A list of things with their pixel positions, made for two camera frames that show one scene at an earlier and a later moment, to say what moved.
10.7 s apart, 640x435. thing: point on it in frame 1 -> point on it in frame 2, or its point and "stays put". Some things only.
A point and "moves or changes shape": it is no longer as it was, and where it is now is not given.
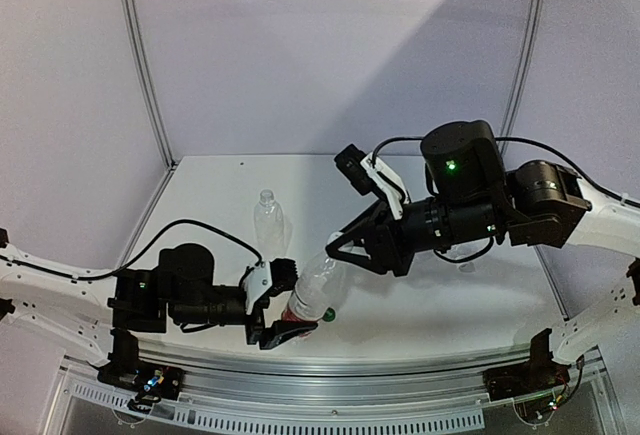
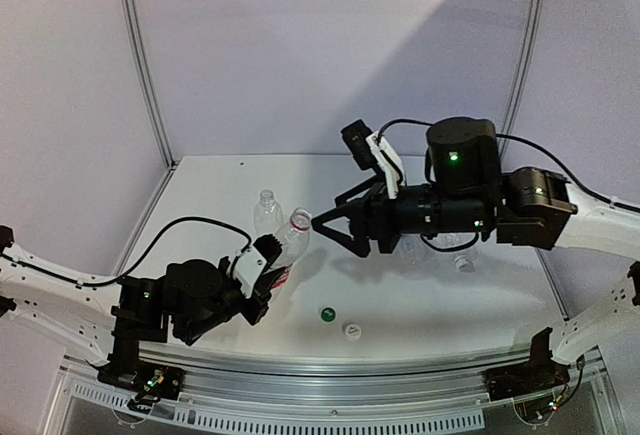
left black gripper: x=277 y=334 -> x=261 y=296
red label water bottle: x=309 y=301 -> x=293 y=237
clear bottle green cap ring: x=270 y=226 stays put
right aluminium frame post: x=525 y=50 stays put
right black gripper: x=384 y=253 -> x=358 y=226
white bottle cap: x=333 y=236 moves or changes shape
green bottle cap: x=329 y=315 stays put
